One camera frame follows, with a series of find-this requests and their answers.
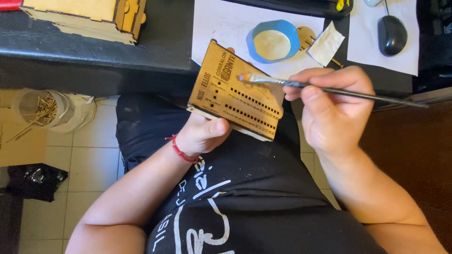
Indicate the person's left hand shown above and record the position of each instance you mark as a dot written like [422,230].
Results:
[201,136]

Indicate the person's right hand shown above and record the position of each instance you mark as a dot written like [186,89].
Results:
[332,116]

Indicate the paint brush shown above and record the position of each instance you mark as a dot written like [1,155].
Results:
[332,90]

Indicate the engraved wooden score board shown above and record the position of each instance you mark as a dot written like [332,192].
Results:
[237,92]

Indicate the thin wooden stick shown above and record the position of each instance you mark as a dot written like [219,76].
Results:
[337,63]

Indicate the folded white paper scrap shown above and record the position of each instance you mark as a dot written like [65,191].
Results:
[325,45]

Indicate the white paper under mouse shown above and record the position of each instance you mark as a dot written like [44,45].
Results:
[381,61]

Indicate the black printed t-shirt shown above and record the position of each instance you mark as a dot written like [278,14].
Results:
[243,197]

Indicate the small wooden gear piece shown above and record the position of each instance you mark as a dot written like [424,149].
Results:
[305,38]

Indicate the blue bowl of glue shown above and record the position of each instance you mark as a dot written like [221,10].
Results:
[272,41]

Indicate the black computer mouse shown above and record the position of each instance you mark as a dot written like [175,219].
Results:
[392,34]

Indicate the white paper sheet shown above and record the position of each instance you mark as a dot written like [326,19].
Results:
[243,33]

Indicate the black keyboard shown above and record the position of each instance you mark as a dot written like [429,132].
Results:
[293,7]

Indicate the bucket of wooden sticks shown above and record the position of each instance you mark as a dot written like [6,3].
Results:
[46,109]

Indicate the laser-cut wooden box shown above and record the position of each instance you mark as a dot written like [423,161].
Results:
[88,17]

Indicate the black plastic bag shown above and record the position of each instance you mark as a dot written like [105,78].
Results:
[35,181]

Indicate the cardboard sheet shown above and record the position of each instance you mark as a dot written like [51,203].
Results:
[19,141]

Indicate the red object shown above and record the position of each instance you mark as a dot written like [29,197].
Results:
[10,4]

